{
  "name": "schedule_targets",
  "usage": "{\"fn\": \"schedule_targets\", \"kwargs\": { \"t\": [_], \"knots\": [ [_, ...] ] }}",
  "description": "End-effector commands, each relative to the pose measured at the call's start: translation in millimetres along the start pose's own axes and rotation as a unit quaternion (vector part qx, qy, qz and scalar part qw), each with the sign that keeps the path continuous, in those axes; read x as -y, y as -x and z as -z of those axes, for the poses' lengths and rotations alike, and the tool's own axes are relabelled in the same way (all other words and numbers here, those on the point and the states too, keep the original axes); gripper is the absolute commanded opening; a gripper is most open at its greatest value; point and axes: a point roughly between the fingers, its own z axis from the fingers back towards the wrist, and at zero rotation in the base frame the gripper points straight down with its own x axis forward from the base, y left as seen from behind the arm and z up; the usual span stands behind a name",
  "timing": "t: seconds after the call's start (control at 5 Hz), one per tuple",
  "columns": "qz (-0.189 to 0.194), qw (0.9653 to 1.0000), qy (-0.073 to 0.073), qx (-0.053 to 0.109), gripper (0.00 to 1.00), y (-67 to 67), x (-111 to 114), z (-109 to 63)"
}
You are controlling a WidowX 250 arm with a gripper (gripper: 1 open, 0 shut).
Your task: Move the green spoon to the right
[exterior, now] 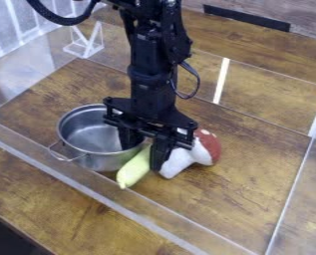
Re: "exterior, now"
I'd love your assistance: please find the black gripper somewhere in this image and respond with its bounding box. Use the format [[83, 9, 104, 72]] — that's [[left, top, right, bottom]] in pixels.
[[103, 97, 196, 171]]

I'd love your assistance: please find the light green plush spoon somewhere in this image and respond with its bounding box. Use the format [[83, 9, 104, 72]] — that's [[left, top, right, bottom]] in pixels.
[[116, 145, 151, 189]]

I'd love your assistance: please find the small stainless steel pot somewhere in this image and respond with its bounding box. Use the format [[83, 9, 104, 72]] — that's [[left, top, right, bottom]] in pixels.
[[47, 104, 144, 172]]

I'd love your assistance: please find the plush red cap mushroom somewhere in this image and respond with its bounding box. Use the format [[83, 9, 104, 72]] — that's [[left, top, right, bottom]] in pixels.
[[158, 127, 220, 179]]

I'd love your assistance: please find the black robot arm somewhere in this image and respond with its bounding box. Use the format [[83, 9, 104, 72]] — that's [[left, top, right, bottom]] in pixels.
[[103, 0, 196, 170]]

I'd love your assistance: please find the clear acrylic front barrier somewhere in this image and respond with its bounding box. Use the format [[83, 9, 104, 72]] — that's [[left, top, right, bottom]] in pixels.
[[0, 125, 256, 255]]

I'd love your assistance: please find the clear acrylic barrier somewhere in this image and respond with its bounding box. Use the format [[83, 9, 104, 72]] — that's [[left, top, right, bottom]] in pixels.
[[0, 125, 256, 255], [61, 19, 316, 140]]

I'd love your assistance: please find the clear acrylic back barrier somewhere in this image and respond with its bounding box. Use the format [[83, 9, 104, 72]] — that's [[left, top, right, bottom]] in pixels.
[[61, 19, 316, 140]]

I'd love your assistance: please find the black bar on table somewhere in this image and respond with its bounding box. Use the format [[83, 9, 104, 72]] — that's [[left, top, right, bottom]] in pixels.
[[202, 4, 290, 32]]

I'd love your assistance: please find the clear acrylic triangle bracket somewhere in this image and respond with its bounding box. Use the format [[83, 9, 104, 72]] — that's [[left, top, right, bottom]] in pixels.
[[63, 22, 104, 59]]

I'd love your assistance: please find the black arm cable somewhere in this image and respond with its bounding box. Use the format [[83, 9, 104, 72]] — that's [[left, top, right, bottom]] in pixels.
[[25, 0, 200, 101]]

